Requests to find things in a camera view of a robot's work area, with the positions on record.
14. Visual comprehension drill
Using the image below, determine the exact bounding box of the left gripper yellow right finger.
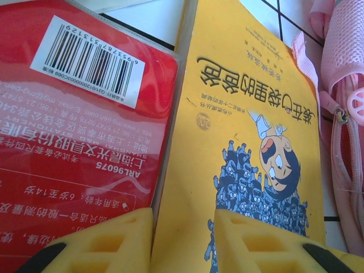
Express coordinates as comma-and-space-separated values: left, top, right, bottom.
213, 209, 364, 273

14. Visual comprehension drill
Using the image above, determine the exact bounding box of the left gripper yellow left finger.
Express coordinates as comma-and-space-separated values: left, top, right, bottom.
15, 207, 154, 273

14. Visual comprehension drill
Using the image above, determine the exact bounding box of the red ruler set package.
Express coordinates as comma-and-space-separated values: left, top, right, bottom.
0, 0, 180, 273

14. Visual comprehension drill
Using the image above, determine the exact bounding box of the yellow cartoon cover book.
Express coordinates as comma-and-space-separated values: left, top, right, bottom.
150, 0, 327, 273

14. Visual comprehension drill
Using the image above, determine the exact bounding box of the pink school backpack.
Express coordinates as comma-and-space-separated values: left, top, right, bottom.
291, 0, 364, 264

